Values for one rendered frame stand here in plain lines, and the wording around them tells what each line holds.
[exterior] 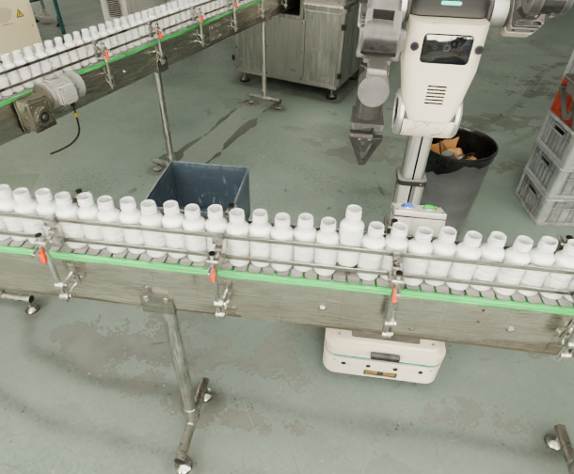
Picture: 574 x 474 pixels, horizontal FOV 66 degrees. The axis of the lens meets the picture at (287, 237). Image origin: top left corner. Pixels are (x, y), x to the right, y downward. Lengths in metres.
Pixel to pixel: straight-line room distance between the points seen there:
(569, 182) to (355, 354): 1.93
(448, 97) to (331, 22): 3.15
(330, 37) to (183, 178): 3.10
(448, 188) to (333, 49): 2.37
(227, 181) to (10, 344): 1.42
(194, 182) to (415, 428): 1.39
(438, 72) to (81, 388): 1.95
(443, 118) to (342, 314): 0.75
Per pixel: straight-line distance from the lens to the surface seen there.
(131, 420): 2.16
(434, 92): 1.58
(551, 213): 3.45
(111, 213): 1.25
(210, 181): 1.80
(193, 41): 3.45
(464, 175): 2.70
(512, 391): 2.40
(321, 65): 4.78
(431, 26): 1.50
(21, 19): 5.35
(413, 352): 2.04
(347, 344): 2.00
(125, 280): 1.34
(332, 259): 1.15
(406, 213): 1.25
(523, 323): 1.33
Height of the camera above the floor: 1.83
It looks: 39 degrees down
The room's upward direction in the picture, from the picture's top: 1 degrees clockwise
